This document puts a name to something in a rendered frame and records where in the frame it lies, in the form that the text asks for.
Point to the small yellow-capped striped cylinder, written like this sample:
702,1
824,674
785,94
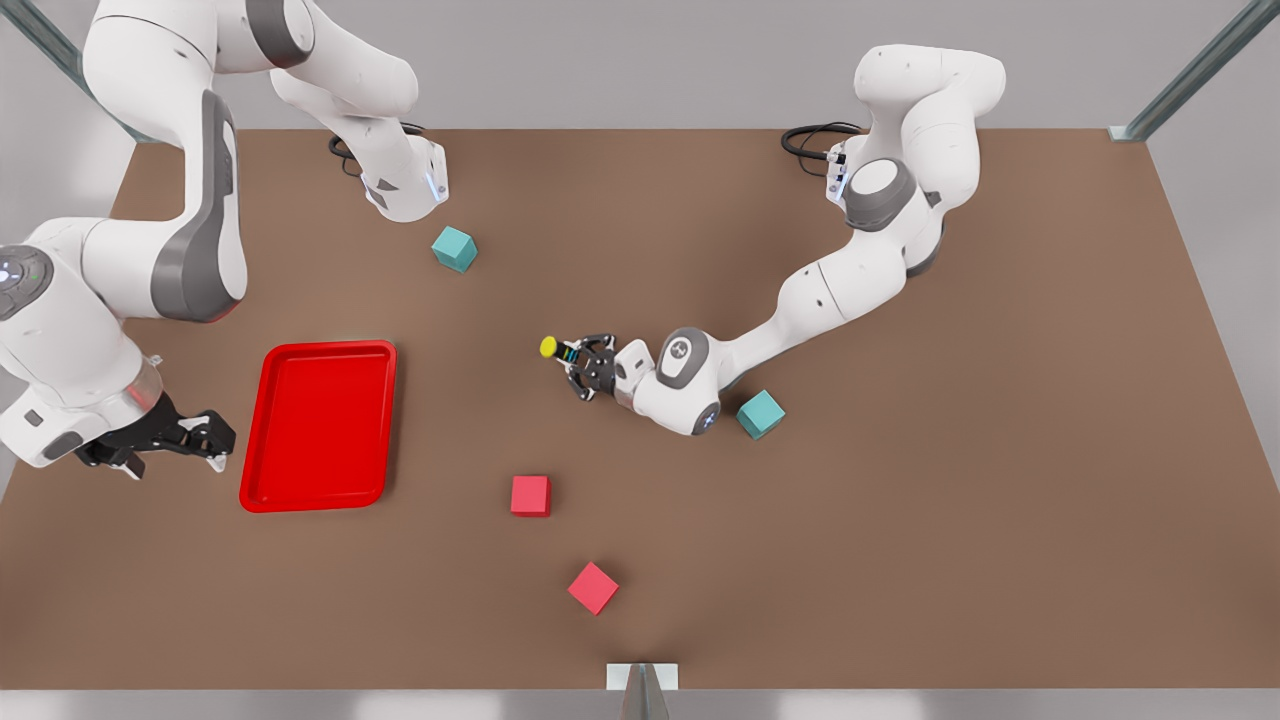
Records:
550,347

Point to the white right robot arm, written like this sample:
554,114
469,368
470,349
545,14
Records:
120,260

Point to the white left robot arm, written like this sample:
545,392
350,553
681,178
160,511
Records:
870,260

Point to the red plastic tray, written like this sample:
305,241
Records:
320,425

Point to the red cube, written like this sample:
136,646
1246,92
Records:
593,588
530,496

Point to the teal cube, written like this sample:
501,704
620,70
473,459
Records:
455,249
761,414

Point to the silver frame post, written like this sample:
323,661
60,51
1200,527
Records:
1195,75
60,55
642,690

